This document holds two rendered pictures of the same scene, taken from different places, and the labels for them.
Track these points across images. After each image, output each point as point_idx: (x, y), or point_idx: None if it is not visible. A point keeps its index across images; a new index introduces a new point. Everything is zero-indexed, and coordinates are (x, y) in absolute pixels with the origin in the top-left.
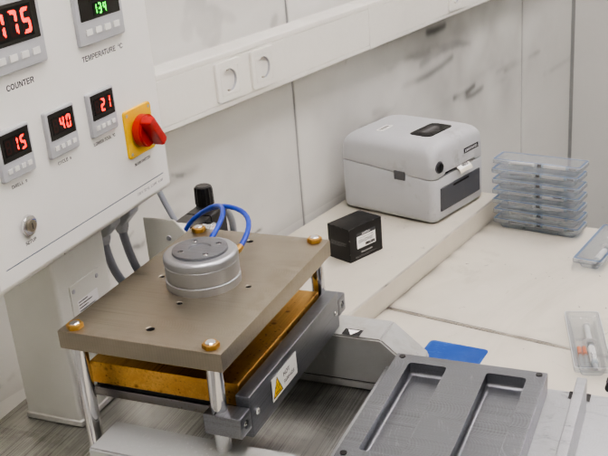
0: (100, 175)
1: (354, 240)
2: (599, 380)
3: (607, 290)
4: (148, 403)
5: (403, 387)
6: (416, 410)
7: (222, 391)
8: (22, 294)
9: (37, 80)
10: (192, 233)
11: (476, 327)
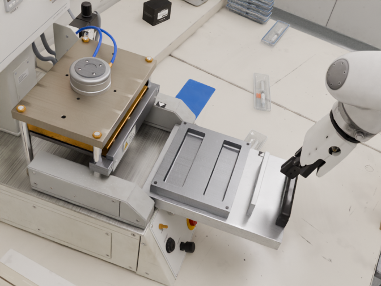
0: (33, 13)
1: (156, 15)
2: (263, 113)
3: (274, 61)
4: None
5: (183, 141)
6: (189, 156)
7: (100, 154)
8: None
9: None
10: (81, 41)
11: (211, 73)
